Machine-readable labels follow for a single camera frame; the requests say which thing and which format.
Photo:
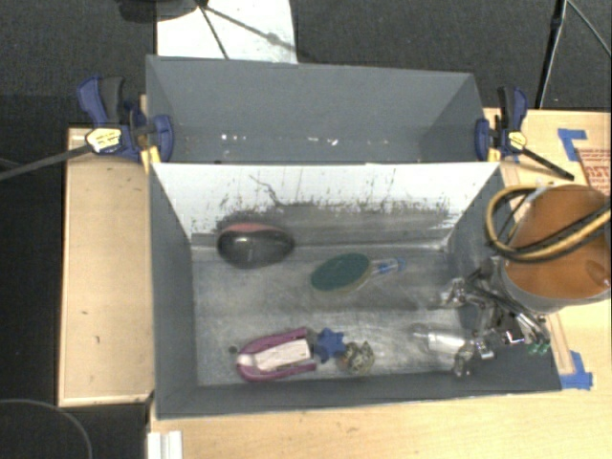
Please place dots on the grey metal bin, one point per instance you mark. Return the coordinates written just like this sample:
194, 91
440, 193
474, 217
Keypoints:
296, 313

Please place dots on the blue star-shaped toy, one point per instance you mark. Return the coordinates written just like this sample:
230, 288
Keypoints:
329, 344

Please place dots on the pale wood flat board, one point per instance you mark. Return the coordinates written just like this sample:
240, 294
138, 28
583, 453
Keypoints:
105, 266

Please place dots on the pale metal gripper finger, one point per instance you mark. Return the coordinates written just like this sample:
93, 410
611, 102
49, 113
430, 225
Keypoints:
454, 294
444, 340

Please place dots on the brown speckled small toy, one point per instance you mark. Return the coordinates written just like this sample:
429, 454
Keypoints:
356, 359

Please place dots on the black and red oval object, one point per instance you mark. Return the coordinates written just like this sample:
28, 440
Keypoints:
253, 249

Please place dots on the brown cardboard with red print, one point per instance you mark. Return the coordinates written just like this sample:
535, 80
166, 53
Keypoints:
545, 146

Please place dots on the purple and white stapler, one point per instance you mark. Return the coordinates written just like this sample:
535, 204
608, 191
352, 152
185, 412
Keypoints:
279, 356

